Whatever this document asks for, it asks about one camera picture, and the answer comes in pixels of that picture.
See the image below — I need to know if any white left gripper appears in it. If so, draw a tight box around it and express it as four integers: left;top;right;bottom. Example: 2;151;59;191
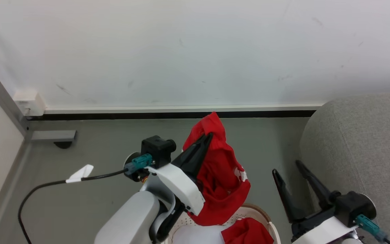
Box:
146;133;213;216

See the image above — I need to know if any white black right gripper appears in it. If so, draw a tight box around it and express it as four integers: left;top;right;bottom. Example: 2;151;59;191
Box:
272;160;363;244

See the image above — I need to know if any red garment with white print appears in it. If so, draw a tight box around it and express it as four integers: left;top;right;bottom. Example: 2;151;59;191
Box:
182;112;251;226

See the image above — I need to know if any white laundry basket tan rim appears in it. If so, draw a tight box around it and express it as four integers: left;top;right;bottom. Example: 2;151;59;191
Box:
163;203;282;244

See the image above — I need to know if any plain red garment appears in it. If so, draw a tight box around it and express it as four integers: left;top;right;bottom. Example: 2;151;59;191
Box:
221;218;274;244

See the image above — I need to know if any white and black baseboard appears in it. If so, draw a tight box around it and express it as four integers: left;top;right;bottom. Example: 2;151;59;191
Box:
29;103;324;121

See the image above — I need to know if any grey fabric sofa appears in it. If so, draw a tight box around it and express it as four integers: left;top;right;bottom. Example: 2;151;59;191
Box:
299;92;390;244

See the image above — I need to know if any teal left cable connector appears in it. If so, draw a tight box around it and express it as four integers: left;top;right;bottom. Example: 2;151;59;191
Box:
125;154;153;176

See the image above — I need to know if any teal cable connector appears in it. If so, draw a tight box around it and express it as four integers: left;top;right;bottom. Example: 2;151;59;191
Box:
355;214;383;235
125;154;153;176

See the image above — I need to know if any teal right cable connector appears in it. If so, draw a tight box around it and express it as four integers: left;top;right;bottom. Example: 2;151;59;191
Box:
355;214;383;235

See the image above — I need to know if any white cable tag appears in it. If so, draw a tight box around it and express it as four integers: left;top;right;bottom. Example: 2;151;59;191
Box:
66;165;94;183

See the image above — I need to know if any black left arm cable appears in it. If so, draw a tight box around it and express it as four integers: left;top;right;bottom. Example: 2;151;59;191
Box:
18;168;128;244

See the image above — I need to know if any white wall box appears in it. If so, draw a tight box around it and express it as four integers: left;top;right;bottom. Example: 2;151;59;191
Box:
13;91;46;117

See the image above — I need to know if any grey metal frame leg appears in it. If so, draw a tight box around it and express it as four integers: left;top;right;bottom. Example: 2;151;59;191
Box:
0;69;77;143

